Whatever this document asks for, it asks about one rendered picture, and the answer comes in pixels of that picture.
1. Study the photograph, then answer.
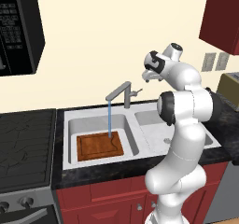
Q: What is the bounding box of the grey wall outlet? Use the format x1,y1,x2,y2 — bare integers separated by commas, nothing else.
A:
215,51,231,72
201,51,218,73

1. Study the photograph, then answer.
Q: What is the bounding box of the grey dishwasher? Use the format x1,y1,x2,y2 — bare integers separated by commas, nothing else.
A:
203,161,239,224

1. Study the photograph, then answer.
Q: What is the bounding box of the brown wooden cutting board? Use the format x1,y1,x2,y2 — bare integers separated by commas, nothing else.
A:
76,131,125,162

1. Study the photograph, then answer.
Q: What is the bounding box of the beige toaster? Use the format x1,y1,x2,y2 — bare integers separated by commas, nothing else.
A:
216,72,239,112

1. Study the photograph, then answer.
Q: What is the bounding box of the black and grey stove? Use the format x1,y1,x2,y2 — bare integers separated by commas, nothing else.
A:
0,108,61,224

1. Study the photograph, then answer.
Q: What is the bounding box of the red drawer front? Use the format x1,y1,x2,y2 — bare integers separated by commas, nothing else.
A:
89,176,149,203

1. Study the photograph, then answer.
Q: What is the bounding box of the grey faucet lever handle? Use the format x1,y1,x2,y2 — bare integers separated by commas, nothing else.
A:
129,88,145,98

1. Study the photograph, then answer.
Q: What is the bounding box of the black microwave oven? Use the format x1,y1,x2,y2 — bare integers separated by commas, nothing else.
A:
0,0,47,77

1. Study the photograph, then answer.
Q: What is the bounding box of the red wall cupboard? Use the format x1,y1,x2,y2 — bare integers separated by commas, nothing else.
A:
198,0,239,56

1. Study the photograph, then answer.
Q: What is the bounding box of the grey sink faucet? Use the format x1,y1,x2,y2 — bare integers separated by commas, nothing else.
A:
105,80,134,110

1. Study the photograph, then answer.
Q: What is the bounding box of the blue water stream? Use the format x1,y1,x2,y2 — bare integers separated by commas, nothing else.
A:
107,99,113,139

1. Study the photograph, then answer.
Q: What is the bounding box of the grey oven door handle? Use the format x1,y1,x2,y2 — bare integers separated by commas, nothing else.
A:
0,207,49,224

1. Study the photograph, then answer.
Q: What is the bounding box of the grey stove knob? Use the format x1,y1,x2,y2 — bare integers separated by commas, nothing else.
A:
20,196,35,209
0,201,10,214

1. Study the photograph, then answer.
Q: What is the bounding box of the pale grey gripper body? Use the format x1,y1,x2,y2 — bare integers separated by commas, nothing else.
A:
141,69,166,83

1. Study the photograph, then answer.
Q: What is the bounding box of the white double sink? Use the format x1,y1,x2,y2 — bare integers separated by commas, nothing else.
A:
63,101,223,172

